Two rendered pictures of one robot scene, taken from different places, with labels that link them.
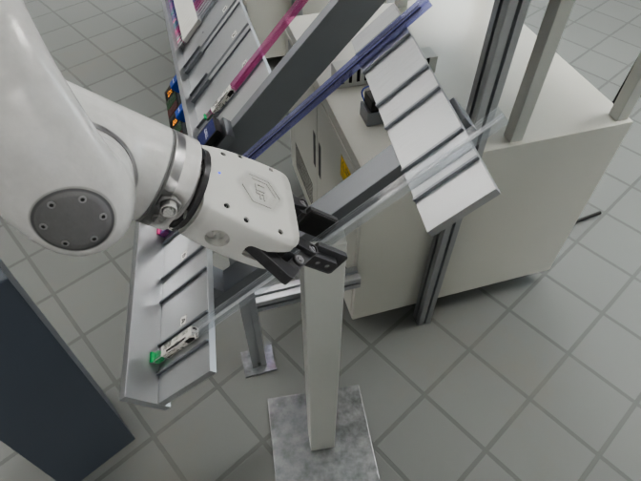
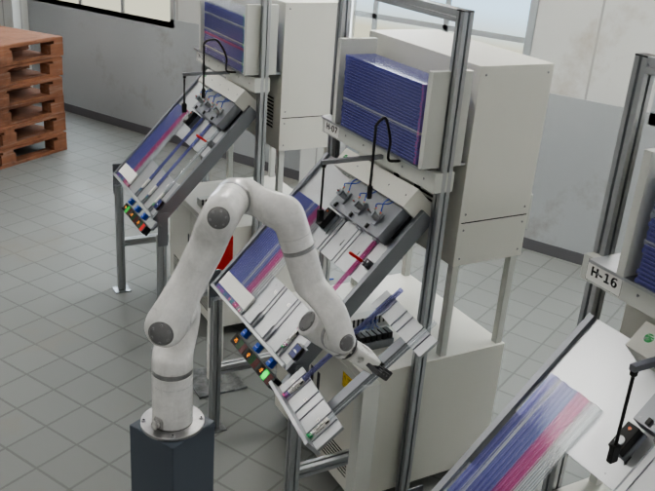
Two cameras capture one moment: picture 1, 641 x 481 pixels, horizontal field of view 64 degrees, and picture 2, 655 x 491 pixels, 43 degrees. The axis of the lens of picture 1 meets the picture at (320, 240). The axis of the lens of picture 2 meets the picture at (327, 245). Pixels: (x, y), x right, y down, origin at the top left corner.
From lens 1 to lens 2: 199 cm
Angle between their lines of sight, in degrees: 29
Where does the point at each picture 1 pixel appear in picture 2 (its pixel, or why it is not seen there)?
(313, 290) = (365, 412)
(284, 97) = not seen: hidden behind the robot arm
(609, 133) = (493, 350)
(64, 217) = (346, 341)
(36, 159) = (345, 327)
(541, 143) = (456, 357)
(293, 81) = not seen: hidden behind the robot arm
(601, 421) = not seen: outside the picture
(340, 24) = (358, 298)
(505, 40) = (429, 302)
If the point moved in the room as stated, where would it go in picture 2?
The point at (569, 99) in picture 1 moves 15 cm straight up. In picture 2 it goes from (469, 333) to (474, 300)
